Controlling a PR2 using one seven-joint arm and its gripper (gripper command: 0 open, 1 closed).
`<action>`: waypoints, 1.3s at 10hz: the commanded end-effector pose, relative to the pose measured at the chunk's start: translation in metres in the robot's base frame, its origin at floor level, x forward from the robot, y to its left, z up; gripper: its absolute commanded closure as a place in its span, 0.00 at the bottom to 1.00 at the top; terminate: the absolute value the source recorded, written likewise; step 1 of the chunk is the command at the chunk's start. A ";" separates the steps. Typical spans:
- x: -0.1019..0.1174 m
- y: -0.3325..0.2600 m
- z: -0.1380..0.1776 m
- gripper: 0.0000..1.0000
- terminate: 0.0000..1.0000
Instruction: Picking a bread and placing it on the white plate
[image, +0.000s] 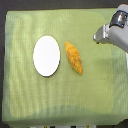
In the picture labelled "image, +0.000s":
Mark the green table cloth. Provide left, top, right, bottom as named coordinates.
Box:
left=2, top=8, right=128, bottom=127

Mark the white round plate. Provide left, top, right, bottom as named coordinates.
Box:
left=33, top=35, right=60, bottom=77

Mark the golden bread roll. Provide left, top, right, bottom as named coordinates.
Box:
left=65, top=41, right=83, bottom=74

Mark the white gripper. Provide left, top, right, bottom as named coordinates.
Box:
left=92, top=3, right=128, bottom=53

